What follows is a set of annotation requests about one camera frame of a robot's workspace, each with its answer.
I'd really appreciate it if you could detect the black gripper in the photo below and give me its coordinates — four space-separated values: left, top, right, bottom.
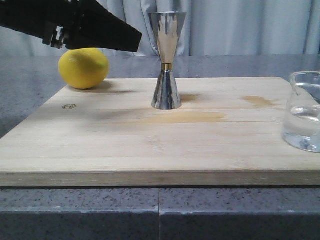
0 0 142 52

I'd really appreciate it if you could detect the steel double jigger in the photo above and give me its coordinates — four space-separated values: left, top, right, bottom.
148 11 187 110

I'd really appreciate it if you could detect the glass beaker with liquid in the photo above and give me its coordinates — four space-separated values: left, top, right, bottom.
282 71 320 153

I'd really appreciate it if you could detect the yellow lemon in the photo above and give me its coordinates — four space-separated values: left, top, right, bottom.
58 48 109 90

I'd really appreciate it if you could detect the grey curtain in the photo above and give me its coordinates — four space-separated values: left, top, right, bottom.
100 0 320 56

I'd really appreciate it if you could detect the wooden cutting board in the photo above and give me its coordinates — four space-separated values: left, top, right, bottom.
0 77 320 187

